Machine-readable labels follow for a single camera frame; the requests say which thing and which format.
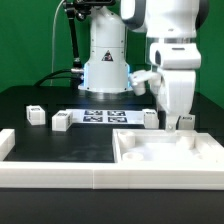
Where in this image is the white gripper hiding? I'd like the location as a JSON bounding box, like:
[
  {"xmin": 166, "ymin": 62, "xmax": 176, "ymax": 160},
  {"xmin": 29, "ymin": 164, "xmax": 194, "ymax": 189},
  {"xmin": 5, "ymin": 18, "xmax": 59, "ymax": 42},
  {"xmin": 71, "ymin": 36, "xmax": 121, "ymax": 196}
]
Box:
[{"xmin": 149, "ymin": 43, "xmax": 201, "ymax": 131}]

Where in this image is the white square tabletop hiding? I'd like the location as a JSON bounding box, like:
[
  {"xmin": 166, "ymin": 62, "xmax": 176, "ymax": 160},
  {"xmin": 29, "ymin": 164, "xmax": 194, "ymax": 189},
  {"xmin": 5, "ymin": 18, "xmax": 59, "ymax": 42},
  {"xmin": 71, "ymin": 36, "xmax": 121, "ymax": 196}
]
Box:
[{"xmin": 112, "ymin": 129, "xmax": 224, "ymax": 163}]

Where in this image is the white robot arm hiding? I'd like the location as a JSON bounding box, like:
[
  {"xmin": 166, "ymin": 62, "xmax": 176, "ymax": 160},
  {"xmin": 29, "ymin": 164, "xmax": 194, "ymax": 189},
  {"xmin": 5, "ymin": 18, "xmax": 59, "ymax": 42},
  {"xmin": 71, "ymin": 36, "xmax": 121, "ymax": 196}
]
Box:
[{"xmin": 77, "ymin": 0, "xmax": 209, "ymax": 130}]

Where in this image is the printed marker sheet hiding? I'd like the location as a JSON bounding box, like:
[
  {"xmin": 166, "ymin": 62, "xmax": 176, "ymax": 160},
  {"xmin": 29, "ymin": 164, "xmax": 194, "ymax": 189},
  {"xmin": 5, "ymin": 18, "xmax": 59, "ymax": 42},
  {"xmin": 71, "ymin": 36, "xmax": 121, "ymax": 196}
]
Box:
[{"xmin": 70, "ymin": 109, "xmax": 144, "ymax": 124}]

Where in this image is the white U-shaped fence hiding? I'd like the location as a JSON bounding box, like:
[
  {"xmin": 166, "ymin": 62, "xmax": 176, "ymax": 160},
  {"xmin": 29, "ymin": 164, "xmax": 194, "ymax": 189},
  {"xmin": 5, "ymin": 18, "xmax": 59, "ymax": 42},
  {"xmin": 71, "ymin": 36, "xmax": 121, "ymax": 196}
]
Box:
[{"xmin": 0, "ymin": 129, "xmax": 224, "ymax": 190}]

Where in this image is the black cable bundle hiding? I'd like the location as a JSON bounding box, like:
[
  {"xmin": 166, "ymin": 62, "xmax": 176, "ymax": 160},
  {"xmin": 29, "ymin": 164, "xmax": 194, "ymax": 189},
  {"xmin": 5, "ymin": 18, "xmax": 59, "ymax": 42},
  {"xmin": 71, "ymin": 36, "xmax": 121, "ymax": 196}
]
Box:
[{"xmin": 34, "ymin": 68, "xmax": 84, "ymax": 88}]

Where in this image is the grey hanging cable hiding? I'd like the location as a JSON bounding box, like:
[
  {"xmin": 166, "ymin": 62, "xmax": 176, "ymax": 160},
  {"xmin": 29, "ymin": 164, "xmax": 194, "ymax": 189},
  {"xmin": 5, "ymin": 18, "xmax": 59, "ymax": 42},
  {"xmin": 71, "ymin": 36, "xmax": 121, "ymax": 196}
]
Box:
[{"xmin": 49, "ymin": 0, "xmax": 66, "ymax": 86}]

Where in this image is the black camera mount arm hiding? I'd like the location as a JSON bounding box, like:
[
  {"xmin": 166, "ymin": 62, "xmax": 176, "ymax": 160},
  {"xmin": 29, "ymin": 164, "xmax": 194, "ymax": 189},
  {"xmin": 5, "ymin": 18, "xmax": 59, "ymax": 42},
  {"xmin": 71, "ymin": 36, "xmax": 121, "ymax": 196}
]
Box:
[{"xmin": 63, "ymin": 0, "xmax": 116, "ymax": 88}]

